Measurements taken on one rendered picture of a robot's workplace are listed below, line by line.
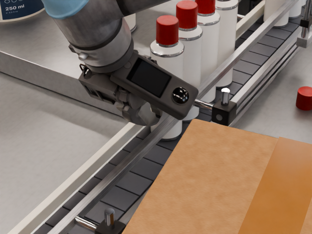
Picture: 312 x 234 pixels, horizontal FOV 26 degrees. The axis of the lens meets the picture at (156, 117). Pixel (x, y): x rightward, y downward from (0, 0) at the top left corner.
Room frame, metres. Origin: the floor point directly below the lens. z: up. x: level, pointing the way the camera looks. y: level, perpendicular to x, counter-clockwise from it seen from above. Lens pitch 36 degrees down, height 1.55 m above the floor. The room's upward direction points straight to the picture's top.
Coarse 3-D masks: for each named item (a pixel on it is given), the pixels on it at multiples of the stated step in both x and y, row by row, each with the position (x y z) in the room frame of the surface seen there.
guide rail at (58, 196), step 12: (264, 0) 1.29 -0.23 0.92; (252, 12) 1.24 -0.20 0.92; (240, 24) 1.18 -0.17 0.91; (120, 132) 0.83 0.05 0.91; (132, 132) 0.85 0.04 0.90; (108, 144) 0.80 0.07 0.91; (120, 144) 0.82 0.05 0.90; (96, 156) 0.77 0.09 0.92; (108, 156) 0.79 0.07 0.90; (84, 168) 0.75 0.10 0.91; (96, 168) 0.76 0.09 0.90; (72, 180) 0.72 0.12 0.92; (84, 180) 0.74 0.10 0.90; (60, 192) 0.70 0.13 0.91; (72, 192) 0.71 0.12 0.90; (48, 204) 0.67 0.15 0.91; (60, 204) 0.69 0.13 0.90; (36, 216) 0.65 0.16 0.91; (24, 228) 0.63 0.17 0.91
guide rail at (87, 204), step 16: (288, 0) 1.19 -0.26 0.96; (272, 16) 1.13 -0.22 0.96; (256, 32) 1.07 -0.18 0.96; (240, 48) 1.01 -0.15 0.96; (224, 64) 0.96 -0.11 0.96; (208, 80) 0.91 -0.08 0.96; (160, 128) 0.78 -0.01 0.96; (144, 144) 0.74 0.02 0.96; (128, 160) 0.71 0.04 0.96; (112, 176) 0.67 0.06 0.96; (96, 192) 0.64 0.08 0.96; (80, 208) 0.61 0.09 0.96; (64, 224) 0.59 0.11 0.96
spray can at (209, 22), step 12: (204, 0) 0.96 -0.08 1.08; (204, 12) 0.96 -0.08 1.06; (216, 12) 0.98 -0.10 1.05; (204, 24) 0.95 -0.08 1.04; (216, 24) 0.96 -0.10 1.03; (204, 36) 0.95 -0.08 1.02; (216, 36) 0.96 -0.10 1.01; (204, 48) 0.95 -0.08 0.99; (216, 48) 0.96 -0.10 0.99; (204, 60) 0.95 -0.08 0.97; (216, 60) 0.97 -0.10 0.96; (204, 72) 0.95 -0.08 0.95; (204, 96) 0.95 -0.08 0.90
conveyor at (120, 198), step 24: (288, 24) 1.25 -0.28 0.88; (264, 48) 1.15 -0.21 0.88; (240, 72) 1.06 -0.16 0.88; (216, 96) 0.98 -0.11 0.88; (168, 144) 0.85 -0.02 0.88; (144, 168) 0.79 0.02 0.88; (120, 192) 0.73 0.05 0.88; (144, 192) 0.75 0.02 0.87; (96, 216) 0.68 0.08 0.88; (120, 216) 0.69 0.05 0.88
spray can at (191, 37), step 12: (180, 12) 0.92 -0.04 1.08; (192, 12) 0.92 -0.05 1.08; (180, 24) 0.92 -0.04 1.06; (192, 24) 0.92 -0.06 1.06; (180, 36) 0.91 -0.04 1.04; (192, 36) 0.91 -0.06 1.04; (192, 48) 0.91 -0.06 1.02; (192, 60) 0.91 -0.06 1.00; (192, 72) 0.91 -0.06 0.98; (192, 84) 0.91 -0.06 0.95; (192, 108) 0.91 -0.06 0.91
